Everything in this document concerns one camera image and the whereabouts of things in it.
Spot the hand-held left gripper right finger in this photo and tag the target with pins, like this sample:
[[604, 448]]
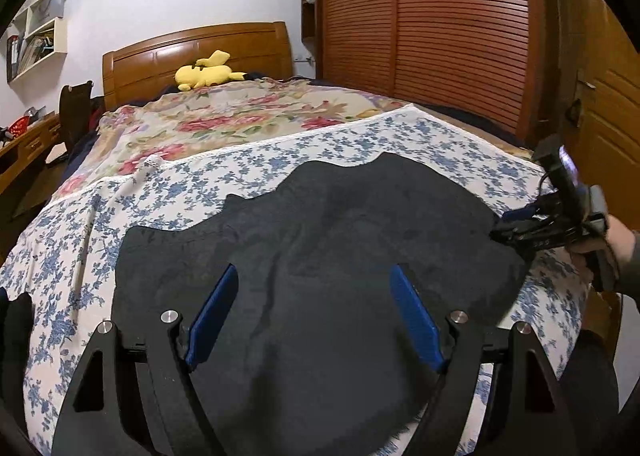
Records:
[[417, 321]]

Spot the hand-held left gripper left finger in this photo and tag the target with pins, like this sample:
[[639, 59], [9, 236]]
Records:
[[210, 321]]

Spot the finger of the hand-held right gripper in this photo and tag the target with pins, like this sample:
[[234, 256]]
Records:
[[525, 215], [535, 236]]

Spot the black jacket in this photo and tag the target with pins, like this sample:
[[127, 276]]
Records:
[[325, 246]]

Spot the person's right hand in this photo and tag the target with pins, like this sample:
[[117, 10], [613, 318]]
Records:
[[621, 246]]

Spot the wooden door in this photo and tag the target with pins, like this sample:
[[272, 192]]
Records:
[[615, 100]]

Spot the blue floral bedsheet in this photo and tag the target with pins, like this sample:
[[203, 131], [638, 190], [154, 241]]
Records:
[[200, 175]]

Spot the person's leg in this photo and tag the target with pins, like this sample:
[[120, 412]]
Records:
[[590, 386]]

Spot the wooden slatted wardrobe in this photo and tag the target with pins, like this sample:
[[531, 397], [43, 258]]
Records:
[[425, 25]]

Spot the rose print blanket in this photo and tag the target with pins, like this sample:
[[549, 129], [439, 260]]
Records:
[[240, 110]]

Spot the yellow plush toy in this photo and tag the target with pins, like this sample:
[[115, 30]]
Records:
[[205, 73]]

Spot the wooden desk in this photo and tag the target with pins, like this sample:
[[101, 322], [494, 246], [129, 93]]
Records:
[[25, 155]]

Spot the dark chair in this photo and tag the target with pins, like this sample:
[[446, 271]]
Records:
[[75, 110]]

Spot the wooden headboard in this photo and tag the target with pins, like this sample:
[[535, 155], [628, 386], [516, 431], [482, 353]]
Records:
[[150, 60]]

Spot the red basket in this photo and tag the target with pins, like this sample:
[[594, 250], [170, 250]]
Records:
[[19, 125]]

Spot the white wall shelf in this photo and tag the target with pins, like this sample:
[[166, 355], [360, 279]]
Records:
[[42, 35]]

